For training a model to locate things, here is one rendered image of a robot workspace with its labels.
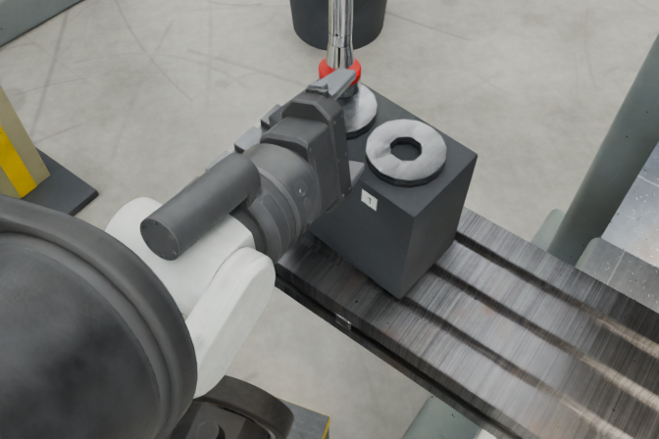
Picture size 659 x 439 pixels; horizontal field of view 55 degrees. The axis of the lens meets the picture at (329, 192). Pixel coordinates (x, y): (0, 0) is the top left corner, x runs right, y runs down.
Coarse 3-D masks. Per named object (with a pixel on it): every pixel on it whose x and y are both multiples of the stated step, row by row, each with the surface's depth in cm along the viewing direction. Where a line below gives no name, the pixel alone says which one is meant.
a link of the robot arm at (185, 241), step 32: (224, 160) 48; (192, 192) 44; (224, 192) 45; (256, 192) 49; (128, 224) 47; (160, 224) 41; (192, 224) 43; (224, 224) 47; (256, 224) 49; (288, 224) 51; (160, 256) 43; (192, 256) 45; (224, 256) 45; (192, 288) 44
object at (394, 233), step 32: (352, 128) 72; (384, 128) 72; (416, 128) 72; (352, 160) 71; (384, 160) 69; (416, 160) 69; (448, 160) 71; (352, 192) 72; (384, 192) 68; (416, 192) 68; (448, 192) 71; (320, 224) 84; (352, 224) 77; (384, 224) 72; (416, 224) 68; (448, 224) 79; (352, 256) 83; (384, 256) 76; (416, 256) 75; (384, 288) 82
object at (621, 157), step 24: (648, 72) 88; (648, 96) 90; (624, 120) 95; (648, 120) 93; (624, 144) 98; (648, 144) 96; (600, 168) 104; (624, 168) 101; (600, 192) 108; (624, 192) 104; (576, 216) 115; (600, 216) 111; (552, 240) 125; (576, 240) 119; (576, 264) 123
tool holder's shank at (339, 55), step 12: (336, 0) 62; (348, 0) 62; (336, 12) 63; (348, 12) 63; (336, 24) 64; (348, 24) 64; (336, 36) 65; (348, 36) 65; (336, 48) 66; (348, 48) 66; (336, 60) 67; (348, 60) 67
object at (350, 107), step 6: (360, 78) 70; (354, 84) 70; (360, 84) 71; (348, 90) 70; (354, 90) 70; (342, 96) 70; (348, 96) 70; (354, 96) 71; (342, 102) 71; (348, 102) 71; (354, 102) 72; (342, 108) 72; (348, 108) 72; (354, 108) 73; (348, 114) 73; (354, 114) 73
